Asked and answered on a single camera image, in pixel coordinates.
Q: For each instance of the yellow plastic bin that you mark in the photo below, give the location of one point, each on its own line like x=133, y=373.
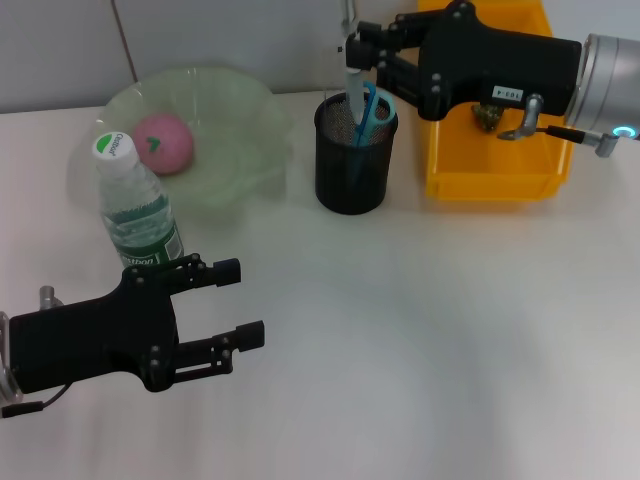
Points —
x=500, y=160

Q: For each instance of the black mesh pen holder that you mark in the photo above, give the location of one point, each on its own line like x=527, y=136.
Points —
x=340, y=185

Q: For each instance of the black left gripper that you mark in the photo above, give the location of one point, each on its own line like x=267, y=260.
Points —
x=90, y=340

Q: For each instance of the green plastic wrapper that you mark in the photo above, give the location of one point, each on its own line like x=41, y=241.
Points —
x=487, y=115

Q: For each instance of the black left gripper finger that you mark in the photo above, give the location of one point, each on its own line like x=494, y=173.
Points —
x=250, y=336

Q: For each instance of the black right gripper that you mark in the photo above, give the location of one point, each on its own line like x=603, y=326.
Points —
x=495, y=65

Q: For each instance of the pink toy peach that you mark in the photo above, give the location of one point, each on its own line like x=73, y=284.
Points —
x=167, y=150

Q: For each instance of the grey white pen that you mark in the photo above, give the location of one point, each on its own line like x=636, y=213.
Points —
x=356, y=95

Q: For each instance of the blue scissors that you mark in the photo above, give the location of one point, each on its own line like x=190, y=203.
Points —
x=372, y=115

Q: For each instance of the green glass fruit plate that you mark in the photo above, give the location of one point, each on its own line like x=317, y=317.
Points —
x=235, y=130

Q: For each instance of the clear green-label water bottle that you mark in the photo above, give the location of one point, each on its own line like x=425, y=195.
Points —
x=140, y=220

